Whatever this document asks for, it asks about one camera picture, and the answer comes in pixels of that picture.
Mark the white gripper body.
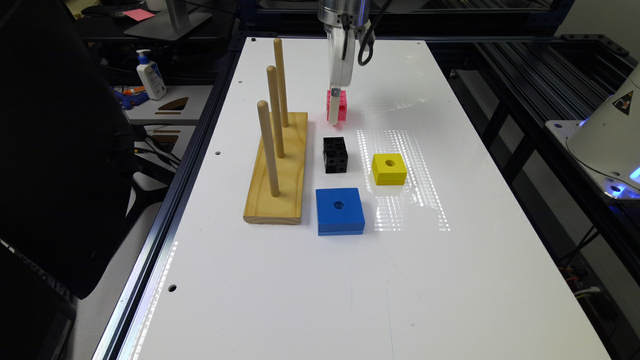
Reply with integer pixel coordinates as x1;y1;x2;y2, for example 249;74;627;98
318;0;371;90

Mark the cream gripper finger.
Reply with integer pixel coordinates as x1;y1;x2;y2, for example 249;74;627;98
327;88;342;125

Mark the pink cube block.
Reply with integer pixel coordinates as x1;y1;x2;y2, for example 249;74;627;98
326;90;347;121

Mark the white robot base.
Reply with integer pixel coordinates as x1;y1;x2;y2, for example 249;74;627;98
546;69;639;201

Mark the black cube block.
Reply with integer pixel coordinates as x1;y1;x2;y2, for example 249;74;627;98
323;137;348;174

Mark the rear wooden peg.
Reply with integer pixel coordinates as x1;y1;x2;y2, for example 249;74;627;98
273;38;289;128

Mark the wooden peg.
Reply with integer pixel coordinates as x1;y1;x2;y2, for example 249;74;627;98
257;100;280;197
273;38;289;128
266;65;284;158

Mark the front wooden peg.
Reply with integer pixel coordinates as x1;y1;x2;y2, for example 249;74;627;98
257;100;280;197

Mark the middle wooden peg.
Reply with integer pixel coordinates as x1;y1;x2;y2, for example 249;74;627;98
266;65;284;158

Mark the yellow block with hole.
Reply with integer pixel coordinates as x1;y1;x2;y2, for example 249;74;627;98
372;153;407;186

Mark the blue block with hole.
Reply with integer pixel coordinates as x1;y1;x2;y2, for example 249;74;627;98
316;188;365;236

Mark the wooden peg base board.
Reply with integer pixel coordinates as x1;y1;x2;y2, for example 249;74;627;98
243;112;308;225

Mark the silver monitor stand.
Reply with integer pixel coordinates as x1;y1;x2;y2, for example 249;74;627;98
124;0;211;41

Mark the white lotion pump bottle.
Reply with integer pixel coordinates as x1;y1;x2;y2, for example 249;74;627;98
136;49;167;100

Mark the pink sticky note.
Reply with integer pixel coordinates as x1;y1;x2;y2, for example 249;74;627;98
123;8;155;22

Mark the blue glue gun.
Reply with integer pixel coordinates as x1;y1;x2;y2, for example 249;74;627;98
113;87;149;110

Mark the black office chair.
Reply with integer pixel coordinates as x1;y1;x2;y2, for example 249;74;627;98
1;0;136;298

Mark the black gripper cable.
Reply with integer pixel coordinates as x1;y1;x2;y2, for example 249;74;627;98
356;0;396;67

